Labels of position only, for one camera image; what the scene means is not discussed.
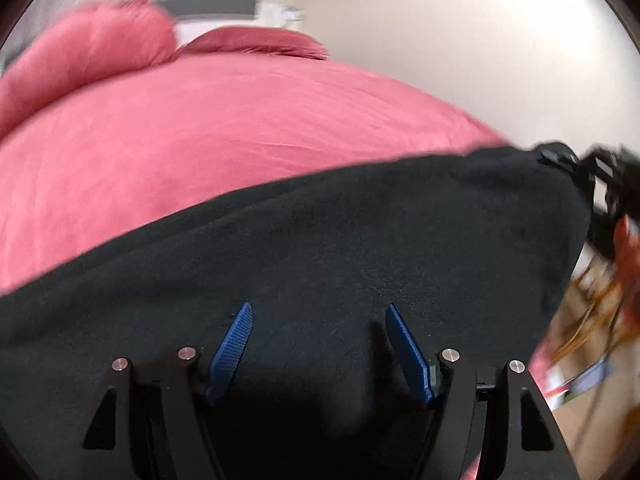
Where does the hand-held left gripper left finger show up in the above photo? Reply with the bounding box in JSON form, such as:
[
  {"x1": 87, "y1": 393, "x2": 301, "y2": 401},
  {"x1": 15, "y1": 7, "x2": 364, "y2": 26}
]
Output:
[{"x1": 82, "y1": 302, "x2": 253, "y2": 480}]

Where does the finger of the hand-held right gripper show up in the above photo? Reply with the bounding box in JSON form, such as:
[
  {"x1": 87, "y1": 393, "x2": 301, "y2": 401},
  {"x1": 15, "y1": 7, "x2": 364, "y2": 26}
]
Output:
[{"x1": 535, "y1": 142, "x2": 597, "y2": 202}]

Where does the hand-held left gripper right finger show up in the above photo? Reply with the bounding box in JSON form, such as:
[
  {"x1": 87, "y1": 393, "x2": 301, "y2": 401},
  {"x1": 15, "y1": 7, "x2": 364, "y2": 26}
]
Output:
[{"x1": 385, "y1": 302, "x2": 581, "y2": 480}]

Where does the black fleece garment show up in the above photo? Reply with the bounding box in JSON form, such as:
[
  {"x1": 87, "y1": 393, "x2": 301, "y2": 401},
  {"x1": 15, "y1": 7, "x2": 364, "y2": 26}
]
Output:
[{"x1": 0, "y1": 145, "x2": 595, "y2": 480}]

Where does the colourful clutter pile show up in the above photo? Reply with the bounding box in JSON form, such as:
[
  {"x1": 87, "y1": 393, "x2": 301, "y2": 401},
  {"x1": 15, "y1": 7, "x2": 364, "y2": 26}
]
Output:
[{"x1": 529, "y1": 240, "x2": 640, "y2": 411}]

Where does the red bed cover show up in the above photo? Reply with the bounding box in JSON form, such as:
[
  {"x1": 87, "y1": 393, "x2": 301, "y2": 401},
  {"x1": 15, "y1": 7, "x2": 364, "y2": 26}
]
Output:
[{"x1": 0, "y1": 55, "x2": 516, "y2": 297}]

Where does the flat red pillow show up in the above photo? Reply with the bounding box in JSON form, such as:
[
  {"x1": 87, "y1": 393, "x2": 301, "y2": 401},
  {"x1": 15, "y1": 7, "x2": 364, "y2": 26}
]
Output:
[{"x1": 180, "y1": 27, "x2": 330, "y2": 62}]

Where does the large red pillow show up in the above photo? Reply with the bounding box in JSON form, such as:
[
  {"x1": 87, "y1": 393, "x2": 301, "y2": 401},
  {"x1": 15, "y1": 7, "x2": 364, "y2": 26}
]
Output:
[{"x1": 0, "y1": 0, "x2": 179, "y2": 133}]

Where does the grey white headboard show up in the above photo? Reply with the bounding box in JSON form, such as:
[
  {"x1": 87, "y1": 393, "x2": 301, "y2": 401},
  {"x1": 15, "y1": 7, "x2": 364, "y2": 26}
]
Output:
[{"x1": 159, "y1": 0, "x2": 307, "y2": 47}]

